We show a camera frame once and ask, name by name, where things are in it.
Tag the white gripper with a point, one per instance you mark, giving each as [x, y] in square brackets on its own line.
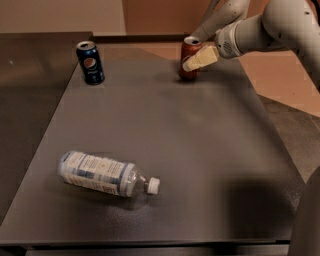
[226, 42]

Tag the blue pepsi can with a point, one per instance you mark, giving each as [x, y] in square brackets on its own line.
[90, 62]

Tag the red coke can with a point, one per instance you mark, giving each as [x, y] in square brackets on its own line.
[189, 48]

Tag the clear plastic water bottle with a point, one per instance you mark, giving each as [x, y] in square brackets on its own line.
[106, 175]

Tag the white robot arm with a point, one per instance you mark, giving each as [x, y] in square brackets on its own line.
[283, 24]

